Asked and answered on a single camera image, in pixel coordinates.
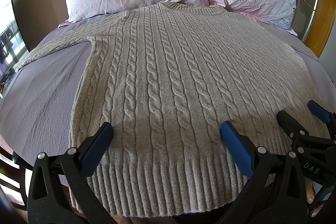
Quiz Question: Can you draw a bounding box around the person's right hand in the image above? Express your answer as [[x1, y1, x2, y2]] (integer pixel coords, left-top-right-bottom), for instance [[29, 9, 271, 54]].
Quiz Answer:
[[305, 178, 324, 217]]

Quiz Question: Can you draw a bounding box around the lavender bed sheet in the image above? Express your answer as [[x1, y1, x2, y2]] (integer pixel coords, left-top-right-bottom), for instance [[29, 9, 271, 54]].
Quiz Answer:
[[0, 11, 336, 188]]

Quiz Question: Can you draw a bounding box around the window with balcony view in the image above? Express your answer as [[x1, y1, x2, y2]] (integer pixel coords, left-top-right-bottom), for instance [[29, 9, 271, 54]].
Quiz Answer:
[[0, 0, 29, 99]]

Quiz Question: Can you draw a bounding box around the beige cable-knit sweater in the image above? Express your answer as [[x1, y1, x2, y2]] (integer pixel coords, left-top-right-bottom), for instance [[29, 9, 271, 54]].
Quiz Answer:
[[25, 3, 329, 217]]

